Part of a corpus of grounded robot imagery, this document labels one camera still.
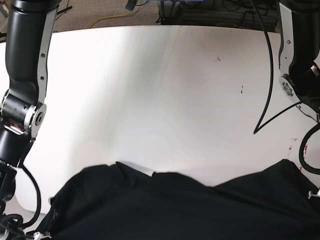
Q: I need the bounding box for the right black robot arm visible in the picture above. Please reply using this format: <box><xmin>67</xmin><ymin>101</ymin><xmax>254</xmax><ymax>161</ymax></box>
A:
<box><xmin>0</xmin><ymin>0</ymin><xmax>60</xmax><ymax>211</ymax></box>

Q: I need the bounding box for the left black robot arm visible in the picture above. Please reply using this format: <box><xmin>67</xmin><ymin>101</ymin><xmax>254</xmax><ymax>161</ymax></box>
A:
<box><xmin>276</xmin><ymin>0</ymin><xmax>320</xmax><ymax>175</ymax></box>

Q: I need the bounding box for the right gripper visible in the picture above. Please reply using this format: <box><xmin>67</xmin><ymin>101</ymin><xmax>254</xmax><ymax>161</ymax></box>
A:
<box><xmin>25</xmin><ymin>231</ymin><xmax>52</xmax><ymax>240</ymax></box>

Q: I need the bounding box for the black T-shirt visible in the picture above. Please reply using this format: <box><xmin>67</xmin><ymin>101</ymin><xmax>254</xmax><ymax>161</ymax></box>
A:
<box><xmin>37</xmin><ymin>159</ymin><xmax>320</xmax><ymax>240</ymax></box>

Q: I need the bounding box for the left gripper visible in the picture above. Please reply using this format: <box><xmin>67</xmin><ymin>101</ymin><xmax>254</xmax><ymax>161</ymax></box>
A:
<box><xmin>307</xmin><ymin>187</ymin><xmax>320</xmax><ymax>200</ymax></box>

